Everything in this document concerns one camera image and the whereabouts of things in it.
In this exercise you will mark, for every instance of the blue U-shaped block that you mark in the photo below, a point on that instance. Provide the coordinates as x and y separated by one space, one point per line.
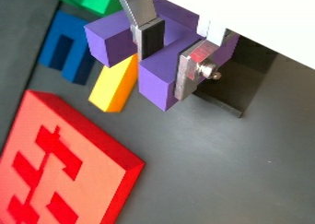
64 51

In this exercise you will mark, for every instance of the red slotted board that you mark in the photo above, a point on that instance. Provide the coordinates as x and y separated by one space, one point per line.
66 173

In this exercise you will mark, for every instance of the yellow long bar block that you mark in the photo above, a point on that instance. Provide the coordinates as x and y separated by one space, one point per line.
114 85

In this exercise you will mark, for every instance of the purple U-shaped block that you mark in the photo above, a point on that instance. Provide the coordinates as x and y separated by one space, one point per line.
111 45

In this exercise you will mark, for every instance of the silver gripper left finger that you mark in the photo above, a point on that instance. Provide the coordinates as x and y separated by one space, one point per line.
147 26

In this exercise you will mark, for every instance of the black angled fixture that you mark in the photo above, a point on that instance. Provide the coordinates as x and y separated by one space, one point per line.
243 72

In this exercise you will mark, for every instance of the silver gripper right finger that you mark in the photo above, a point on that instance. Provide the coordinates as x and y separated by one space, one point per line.
195 63

